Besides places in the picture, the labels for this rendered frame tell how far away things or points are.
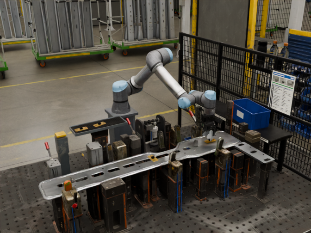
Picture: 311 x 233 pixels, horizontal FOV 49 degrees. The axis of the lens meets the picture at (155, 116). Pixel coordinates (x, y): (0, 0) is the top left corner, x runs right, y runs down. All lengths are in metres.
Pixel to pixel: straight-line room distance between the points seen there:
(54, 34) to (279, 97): 7.01
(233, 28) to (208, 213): 2.79
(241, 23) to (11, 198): 3.18
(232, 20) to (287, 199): 2.63
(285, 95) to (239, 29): 1.95
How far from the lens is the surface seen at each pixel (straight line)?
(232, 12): 4.53
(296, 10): 6.46
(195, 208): 2.31
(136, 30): 10.27
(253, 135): 2.48
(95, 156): 2.18
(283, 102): 2.65
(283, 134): 2.63
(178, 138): 2.46
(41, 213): 2.39
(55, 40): 8.95
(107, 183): 1.96
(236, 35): 4.48
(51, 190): 2.02
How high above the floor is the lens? 2.11
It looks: 23 degrees down
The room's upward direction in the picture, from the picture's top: 1 degrees counter-clockwise
